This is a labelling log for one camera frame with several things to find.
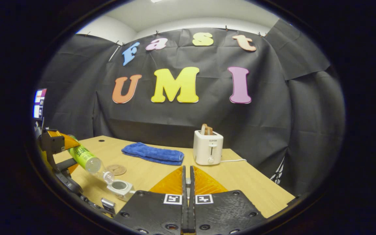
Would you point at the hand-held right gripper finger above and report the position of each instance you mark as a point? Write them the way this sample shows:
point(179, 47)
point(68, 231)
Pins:
point(184, 215)
point(192, 215)

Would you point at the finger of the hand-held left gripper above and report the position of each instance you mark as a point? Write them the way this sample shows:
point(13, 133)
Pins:
point(52, 142)
point(65, 164)

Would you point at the clear green-label water bottle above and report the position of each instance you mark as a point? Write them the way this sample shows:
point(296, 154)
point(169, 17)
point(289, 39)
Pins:
point(85, 156)

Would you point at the white teacup lid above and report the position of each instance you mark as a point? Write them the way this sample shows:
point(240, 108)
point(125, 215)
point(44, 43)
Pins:
point(188, 191)

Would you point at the round cork coaster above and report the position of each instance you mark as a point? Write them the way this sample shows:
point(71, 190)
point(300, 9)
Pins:
point(117, 169)

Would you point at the white ceramic teacup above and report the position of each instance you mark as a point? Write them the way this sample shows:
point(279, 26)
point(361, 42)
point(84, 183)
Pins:
point(122, 192)

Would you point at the computer monitor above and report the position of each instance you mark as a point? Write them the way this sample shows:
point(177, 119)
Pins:
point(39, 103)

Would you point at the white toaster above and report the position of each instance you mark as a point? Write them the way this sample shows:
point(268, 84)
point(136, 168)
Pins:
point(207, 150)

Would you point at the blue folded towel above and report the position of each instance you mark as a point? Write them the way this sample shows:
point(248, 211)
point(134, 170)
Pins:
point(153, 153)

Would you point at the brown bread slice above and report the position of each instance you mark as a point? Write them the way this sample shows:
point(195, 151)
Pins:
point(206, 130)

